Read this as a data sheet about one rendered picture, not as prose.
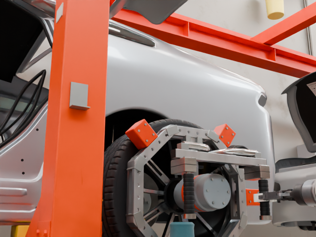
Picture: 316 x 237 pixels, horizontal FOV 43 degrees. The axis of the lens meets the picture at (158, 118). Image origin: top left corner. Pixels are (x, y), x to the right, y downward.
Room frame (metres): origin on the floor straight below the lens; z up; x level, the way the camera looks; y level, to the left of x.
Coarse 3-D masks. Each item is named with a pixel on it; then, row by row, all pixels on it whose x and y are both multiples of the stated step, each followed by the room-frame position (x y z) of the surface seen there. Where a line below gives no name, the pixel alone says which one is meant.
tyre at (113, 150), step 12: (168, 120) 1.64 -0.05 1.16; (180, 120) 1.67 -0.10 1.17; (156, 132) 1.61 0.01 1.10; (120, 144) 1.59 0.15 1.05; (132, 144) 1.55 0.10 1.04; (108, 156) 1.62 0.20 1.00; (120, 156) 1.53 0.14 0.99; (132, 156) 1.55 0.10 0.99; (108, 168) 1.57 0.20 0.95; (120, 168) 1.53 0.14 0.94; (108, 180) 1.53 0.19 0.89; (120, 180) 1.53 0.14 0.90; (228, 180) 1.80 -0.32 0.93; (108, 192) 1.53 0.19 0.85; (120, 192) 1.53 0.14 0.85; (108, 204) 1.52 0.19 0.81; (120, 204) 1.53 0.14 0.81; (108, 216) 1.54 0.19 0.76; (120, 216) 1.53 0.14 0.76; (108, 228) 1.58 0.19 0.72; (120, 228) 1.53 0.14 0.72
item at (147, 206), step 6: (144, 174) 2.09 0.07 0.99; (144, 180) 2.09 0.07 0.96; (150, 180) 2.11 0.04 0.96; (144, 186) 2.09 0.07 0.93; (150, 186) 2.11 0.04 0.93; (156, 186) 2.12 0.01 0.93; (144, 198) 2.04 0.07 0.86; (150, 198) 2.05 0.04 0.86; (156, 198) 2.12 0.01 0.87; (144, 204) 2.04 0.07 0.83; (150, 204) 2.06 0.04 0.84; (156, 204) 2.12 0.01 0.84; (144, 210) 2.04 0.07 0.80; (150, 222) 2.11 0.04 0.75
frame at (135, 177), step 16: (176, 128) 1.55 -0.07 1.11; (192, 128) 1.60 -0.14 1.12; (160, 144) 1.52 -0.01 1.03; (208, 144) 1.69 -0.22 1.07; (224, 144) 1.68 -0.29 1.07; (144, 160) 1.48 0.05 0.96; (128, 176) 1.50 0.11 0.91; (240, 176) 1.72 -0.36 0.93; (128, 192) 1.50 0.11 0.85; (240, 192) 1.72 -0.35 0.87; (128, 208) 1.50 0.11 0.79; (240, 208) 1.72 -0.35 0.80; (128, 224) 1.51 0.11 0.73; (144, 224) 1.48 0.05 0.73; (240, 224) 1.71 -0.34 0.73
